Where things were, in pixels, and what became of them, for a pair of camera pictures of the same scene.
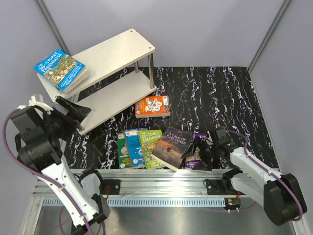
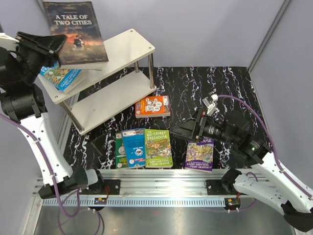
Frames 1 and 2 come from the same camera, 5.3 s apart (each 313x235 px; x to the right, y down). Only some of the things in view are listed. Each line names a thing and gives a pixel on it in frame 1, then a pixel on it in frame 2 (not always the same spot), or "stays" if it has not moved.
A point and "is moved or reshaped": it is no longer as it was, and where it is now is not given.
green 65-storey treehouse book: (149, 139) is moved or reshaped
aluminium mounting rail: (155, 183) stays
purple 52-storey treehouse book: (195, 159) stays
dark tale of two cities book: (170, 146) to (84, 48)
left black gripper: (78, 112) to (52, 43)
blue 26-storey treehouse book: (60, 69) stays
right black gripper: (201, 144) to (193, 129)
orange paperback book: (153, 106) stays
